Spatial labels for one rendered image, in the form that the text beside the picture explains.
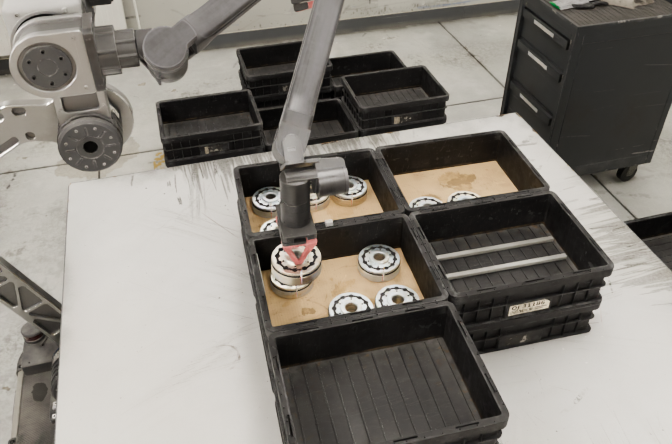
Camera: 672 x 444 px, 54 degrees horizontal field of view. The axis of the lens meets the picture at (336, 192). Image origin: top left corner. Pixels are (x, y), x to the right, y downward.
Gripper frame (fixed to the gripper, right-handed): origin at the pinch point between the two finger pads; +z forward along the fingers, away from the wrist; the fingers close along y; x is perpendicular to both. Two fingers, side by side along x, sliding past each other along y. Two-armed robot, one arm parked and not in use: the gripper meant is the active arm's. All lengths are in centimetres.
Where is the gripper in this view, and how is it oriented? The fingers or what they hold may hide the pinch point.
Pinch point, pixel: (296, 252)
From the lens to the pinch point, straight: 134.4
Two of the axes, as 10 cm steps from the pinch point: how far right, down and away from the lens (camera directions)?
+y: -2.3, -6.1, 7.6
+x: -9.7, 1.2, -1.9
